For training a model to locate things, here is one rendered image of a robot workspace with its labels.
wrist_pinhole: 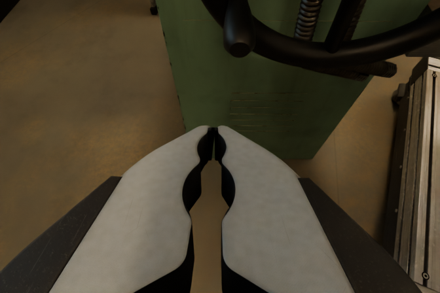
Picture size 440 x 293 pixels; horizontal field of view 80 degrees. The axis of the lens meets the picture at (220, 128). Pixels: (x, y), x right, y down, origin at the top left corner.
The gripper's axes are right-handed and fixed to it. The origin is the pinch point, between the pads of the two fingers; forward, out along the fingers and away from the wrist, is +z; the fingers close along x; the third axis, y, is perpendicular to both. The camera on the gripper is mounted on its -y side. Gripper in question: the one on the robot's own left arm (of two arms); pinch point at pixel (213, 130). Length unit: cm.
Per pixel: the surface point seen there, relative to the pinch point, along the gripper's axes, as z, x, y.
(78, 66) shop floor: 106, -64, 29
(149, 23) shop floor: 132, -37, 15
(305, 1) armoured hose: 22.1, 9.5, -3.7
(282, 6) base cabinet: 37.1, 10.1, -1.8
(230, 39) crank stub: 9.3, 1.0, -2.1
